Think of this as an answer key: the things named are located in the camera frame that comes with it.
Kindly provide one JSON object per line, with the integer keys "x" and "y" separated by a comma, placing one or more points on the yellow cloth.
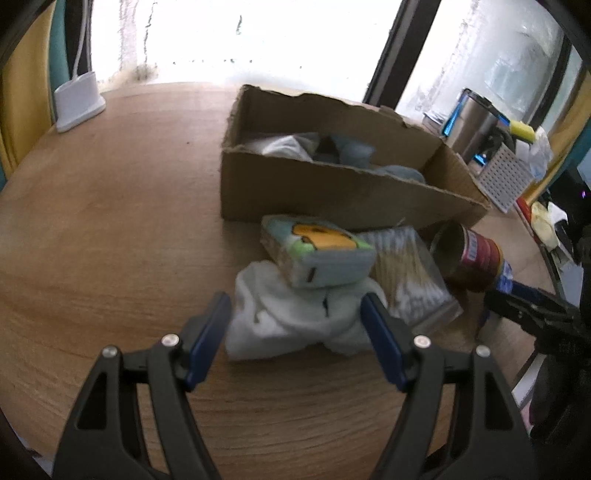
{"x": 542, "y": 226}

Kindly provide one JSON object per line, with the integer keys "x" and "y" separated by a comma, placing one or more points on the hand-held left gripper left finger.
{"x": 207, "y": 341}

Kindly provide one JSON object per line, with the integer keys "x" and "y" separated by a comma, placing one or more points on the yellow sponge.
{"x": 521, "y": 130}

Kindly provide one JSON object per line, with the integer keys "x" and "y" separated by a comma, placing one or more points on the blue-grey rolled cloth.
{"x": 355, "y": 152}

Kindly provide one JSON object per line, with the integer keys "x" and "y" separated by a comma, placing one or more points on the small blue-grey cloth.
{"x": 399, "y": 173}

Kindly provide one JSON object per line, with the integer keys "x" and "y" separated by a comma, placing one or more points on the cardboard box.
{"x": 323, "y": 198}

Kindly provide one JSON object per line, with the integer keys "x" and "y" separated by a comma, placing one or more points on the clear bag of cotton swabs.
{"x": 406, "y": 272}

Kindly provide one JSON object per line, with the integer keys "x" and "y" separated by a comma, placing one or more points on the white plastic stand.
{"x": 78, "y": 101}

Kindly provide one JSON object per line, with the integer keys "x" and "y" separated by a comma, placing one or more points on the white plastic bag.
{"x": 538, "y": 157}

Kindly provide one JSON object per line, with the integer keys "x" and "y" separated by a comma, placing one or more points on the cartoon print tissue pack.
{"x": 323, "y": 258}

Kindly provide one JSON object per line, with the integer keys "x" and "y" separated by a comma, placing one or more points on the yellow curtain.
{"x": 23, "y": 106}

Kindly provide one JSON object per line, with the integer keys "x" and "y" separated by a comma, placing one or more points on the white cloth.
{"x": 277, "y": 318}

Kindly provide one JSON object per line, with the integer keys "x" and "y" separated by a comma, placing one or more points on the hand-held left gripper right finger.
{"x": 381, "y": 341}

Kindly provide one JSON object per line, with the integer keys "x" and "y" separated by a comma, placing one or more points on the white perforated basket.
{"x": 503, "y": 180}

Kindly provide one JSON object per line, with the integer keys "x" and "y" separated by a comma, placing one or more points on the red label tin can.
{"x": 475, "y": 254}

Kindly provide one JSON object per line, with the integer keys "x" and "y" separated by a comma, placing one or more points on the black window frame post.
{"x": 392, "y": 50}

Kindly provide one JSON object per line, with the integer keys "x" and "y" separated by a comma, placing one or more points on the stainless steel tumbler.
{"x": 471, "y": 124}

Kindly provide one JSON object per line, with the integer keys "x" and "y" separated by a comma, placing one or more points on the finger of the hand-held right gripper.
{"x": 521, "y": 288}
{"x": 521, "y": 311}

